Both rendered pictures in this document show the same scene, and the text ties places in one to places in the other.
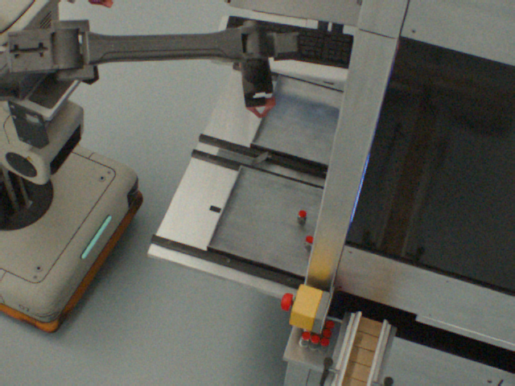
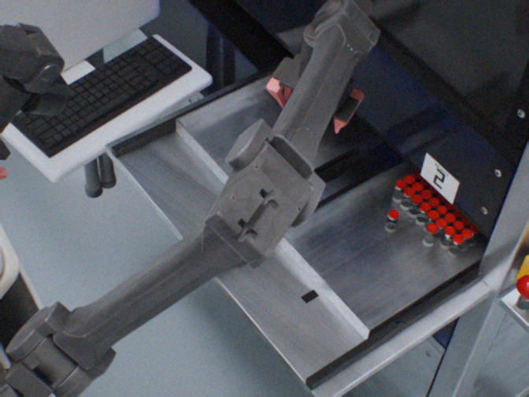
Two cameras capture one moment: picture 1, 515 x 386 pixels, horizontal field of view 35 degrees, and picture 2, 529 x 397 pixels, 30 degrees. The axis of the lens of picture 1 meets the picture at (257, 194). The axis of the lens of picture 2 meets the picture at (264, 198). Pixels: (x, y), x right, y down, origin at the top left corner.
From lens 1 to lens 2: 1.21 m
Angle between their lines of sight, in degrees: 32
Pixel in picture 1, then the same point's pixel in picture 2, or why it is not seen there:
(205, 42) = (344, 53)
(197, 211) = (299, 315)
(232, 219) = (338, 287)
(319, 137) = not seen: hidden behind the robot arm
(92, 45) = (297, 144)
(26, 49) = (251, 216)
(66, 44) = (284, 166)
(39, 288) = not seen: outside the picture
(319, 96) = (230, 108)
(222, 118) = (182, 211)
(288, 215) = (371, 232)
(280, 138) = not seen: hidden behind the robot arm
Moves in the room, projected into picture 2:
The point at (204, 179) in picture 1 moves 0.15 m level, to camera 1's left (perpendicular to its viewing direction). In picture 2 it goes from (258, 281) to (203, 335)
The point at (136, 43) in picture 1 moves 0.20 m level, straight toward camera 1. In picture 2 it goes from (316, 107) to (473, 168)
